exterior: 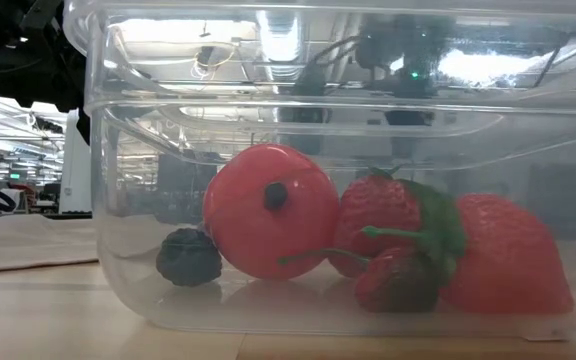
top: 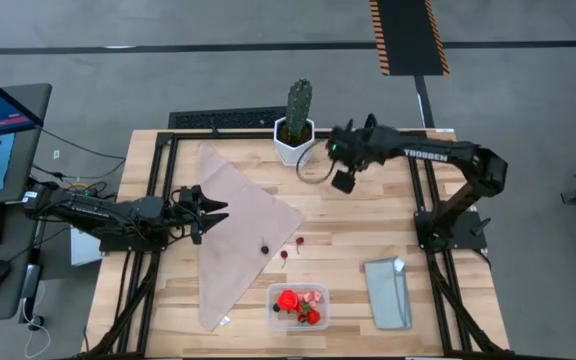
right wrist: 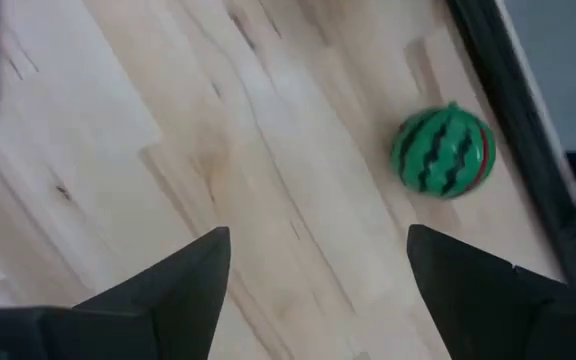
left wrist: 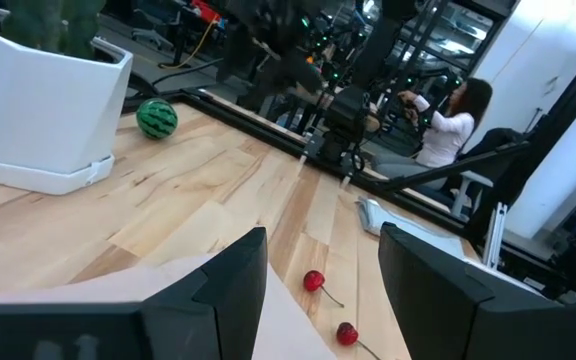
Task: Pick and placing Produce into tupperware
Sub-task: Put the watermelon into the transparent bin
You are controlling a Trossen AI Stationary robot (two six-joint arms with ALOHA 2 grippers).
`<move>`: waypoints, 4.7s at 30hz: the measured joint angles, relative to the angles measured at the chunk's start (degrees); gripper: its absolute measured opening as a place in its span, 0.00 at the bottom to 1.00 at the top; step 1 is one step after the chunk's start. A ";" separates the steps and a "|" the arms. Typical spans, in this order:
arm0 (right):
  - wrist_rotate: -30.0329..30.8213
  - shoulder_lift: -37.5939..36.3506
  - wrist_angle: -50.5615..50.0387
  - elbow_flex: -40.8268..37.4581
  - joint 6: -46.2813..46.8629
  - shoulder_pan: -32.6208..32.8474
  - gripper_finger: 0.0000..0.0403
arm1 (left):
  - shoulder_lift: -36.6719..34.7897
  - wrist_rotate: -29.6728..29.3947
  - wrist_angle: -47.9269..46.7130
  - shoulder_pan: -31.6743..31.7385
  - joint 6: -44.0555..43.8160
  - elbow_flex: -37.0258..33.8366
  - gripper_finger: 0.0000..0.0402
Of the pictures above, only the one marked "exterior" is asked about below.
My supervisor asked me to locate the red toy tomato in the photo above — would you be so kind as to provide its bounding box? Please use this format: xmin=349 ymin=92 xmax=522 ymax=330
xmin=201 ymin=143 xmax=342 ymax=281

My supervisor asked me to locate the medium red toy strawberry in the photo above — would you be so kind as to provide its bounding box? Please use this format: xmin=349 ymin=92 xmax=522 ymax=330
xmin=337 ymin=167 xmax=424 ymax=280

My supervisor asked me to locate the toy blackberry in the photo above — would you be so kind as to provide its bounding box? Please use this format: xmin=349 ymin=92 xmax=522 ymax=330
xmin=155 ymin=227 xmax=224 ymax=288

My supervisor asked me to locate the dark red toy cherry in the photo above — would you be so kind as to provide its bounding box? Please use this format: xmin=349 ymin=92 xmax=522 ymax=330
xmin=276 ymin=245 xmax=443 ymax=315

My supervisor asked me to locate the large red toy strawberry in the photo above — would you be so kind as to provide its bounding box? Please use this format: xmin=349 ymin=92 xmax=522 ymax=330
xmin=360 ymin=178 xmax=576 ymax=316

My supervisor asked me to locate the clear plastic tupperware container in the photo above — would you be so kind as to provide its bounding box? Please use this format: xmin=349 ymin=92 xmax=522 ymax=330
xmin=62 ymin=0 xmax=576 ymax=344

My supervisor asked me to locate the white room pillar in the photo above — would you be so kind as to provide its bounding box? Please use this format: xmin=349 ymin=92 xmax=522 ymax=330
xmin=59 ymin=108 xmax=93 ymax=215

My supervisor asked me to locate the beige cloth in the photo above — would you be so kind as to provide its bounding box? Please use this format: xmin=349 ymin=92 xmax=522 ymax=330
xmin=0 ymin=213 xmax=100 ymax=275

